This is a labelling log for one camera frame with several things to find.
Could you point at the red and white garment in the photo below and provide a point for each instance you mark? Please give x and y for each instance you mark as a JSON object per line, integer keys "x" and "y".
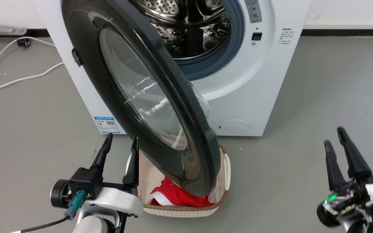
{"x": 176, "y": 197}

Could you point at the white front-load washing machine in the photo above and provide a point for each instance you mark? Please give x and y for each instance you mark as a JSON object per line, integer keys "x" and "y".
{"x": 257, "y": 84}

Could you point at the black door lock socket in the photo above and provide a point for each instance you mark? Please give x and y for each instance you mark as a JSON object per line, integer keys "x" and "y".
{"x": 256, "y": 36}

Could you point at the blue energy label sticker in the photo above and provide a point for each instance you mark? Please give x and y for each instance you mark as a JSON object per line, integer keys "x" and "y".
{"x": 107, "y": 125}

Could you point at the round drain filter cover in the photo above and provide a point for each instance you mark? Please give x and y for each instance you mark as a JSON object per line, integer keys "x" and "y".
{"x": 234, "y": 126}

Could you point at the grey rubber door gasket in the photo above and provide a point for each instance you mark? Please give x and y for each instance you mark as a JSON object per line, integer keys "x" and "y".
{"x": 235, "y": 38}

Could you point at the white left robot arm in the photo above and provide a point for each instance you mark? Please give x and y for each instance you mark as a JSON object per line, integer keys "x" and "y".
{"x": 91, "y": 225}

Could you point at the dark round washing machine door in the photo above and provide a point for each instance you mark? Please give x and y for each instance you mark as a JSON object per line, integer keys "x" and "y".
{"x": 173, "y": 97}

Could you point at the beige woven laundry basket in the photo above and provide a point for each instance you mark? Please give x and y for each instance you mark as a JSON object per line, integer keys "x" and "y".
{"x": 180, "y": 212}

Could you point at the steel washing machine drum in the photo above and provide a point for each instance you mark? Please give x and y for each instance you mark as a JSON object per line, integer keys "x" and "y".
{"x": 189, "y": 35}

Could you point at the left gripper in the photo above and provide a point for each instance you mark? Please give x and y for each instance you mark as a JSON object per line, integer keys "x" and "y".
{"x": 87, "y": 183}

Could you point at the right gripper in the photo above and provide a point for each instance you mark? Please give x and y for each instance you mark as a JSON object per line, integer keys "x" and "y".
{"x": 355, "y": 207}

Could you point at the black door hinge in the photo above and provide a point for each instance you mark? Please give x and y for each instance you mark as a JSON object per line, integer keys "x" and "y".
{"x": 76, "y": 57}

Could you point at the grey control button strip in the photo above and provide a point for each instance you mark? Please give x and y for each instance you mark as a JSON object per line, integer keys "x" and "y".
{"x": 254, "y": 11}

